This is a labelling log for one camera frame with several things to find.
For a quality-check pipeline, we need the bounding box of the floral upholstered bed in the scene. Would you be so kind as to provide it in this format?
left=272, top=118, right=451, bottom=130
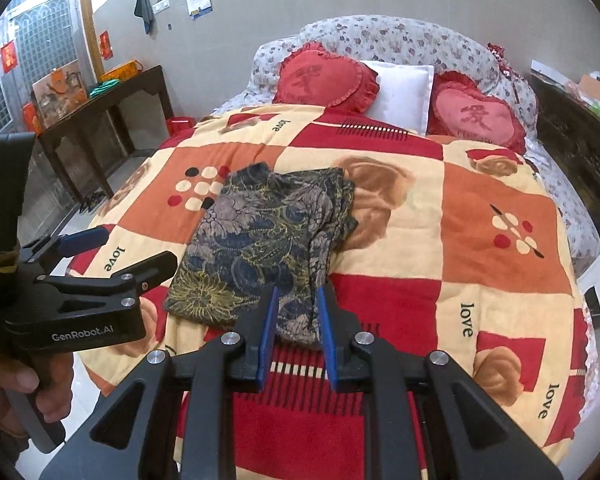
left=200, top=15, right=600, bottom=261

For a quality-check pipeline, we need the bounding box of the white pillow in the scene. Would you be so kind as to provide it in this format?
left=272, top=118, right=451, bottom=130
left=360, top=60, right=435, bottom=136

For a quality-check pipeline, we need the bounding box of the floral patterned shirt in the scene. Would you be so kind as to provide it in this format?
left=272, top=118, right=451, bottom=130
left=162, top=161, right=359, bottom=346

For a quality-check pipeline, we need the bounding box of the red ruffled decoration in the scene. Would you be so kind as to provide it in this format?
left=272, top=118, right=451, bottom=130
left=486, top=42, right=520, bottom=81

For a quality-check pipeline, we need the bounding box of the printed blanket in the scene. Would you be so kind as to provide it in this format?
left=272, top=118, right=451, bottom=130
left=75, top=104, right=588, bottom=480

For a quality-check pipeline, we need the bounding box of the red heart pillow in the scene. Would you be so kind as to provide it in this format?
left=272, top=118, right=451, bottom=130
left=272, top=42, right=381, bottom=113
left=426, top=71, right=527, bottom=153

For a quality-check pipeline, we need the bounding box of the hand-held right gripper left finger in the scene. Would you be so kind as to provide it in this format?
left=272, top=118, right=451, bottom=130
left=39, top=282, right=281, bottom=480

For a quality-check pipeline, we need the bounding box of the dark carved wooden cabinet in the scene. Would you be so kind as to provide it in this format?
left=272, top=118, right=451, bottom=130
left=530, top=72, right=600, bottom=256

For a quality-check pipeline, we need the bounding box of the orange framed picture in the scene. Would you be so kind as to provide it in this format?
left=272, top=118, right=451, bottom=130
left=31, top=60, right=88, bottom=128

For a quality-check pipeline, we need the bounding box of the pile of plastic bags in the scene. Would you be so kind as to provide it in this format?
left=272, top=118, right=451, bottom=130
left=530, top=60, right=600, bottom=116

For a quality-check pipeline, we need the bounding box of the orange box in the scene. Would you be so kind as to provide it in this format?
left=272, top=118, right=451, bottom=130
left=100, top=59, right=145, bottom=83

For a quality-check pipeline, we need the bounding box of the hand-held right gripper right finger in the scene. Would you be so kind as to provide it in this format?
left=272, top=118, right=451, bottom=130
left=316, top=284, right=563, bottom=480

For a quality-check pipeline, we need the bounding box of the white ornate chair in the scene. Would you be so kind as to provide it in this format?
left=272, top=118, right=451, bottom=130
left=575, top=240, right=600, bottom=391

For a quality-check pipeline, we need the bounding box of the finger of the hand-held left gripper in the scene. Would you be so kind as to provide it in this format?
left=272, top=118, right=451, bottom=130
left=39, top=250, right=179, bottom=307
left=20, top=225, right=109, bottom=267

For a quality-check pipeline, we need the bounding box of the person's left hand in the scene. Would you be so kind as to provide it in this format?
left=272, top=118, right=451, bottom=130
left=0, top=354, right=75, bottom=423

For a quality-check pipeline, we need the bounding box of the lattice glass door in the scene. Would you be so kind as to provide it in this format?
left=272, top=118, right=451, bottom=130
left=0, top=0, right=98, bottom=136

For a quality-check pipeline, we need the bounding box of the dark wooden console table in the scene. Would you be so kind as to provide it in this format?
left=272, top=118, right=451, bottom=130
left=30, top=65, right=175, bottom=201

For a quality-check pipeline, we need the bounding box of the dark hanging cloth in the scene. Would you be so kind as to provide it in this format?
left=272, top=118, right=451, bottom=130
left=133, top=0, right=156, bottom=36

